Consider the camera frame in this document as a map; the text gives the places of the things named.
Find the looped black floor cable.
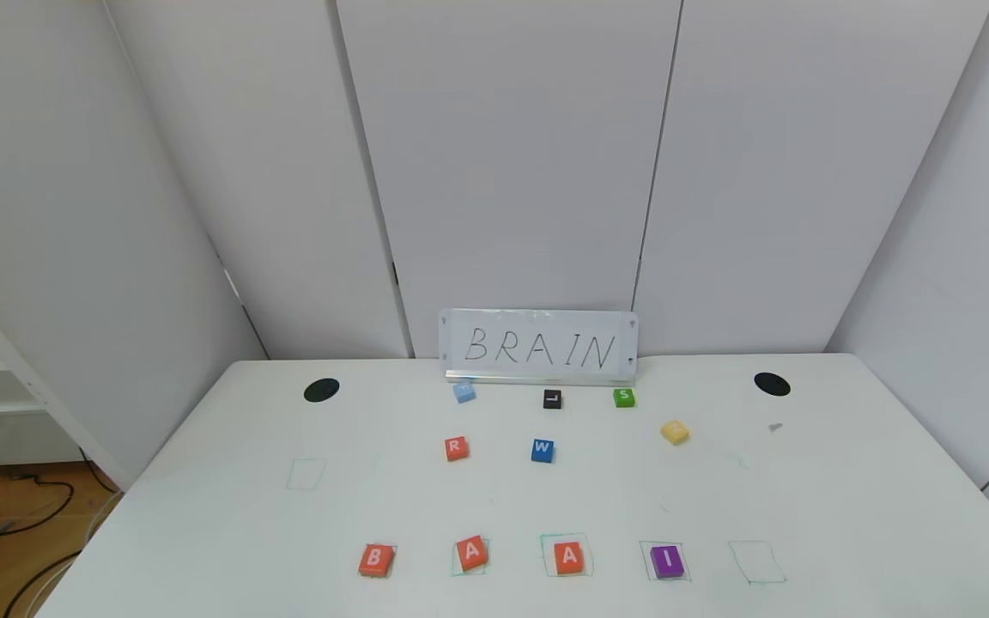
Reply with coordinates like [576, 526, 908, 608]
[0, 446, 76, 540]

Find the straight black floor cable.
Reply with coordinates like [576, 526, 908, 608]
[2, 549, 83, 618]

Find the purple letter I block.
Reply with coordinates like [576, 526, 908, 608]
[650, 544, 686, 580]

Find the orange letter B block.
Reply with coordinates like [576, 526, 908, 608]
[358, 543, 396, 579]

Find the white BRAIN sign board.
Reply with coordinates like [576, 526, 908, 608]
[439, 309, 640, 385]

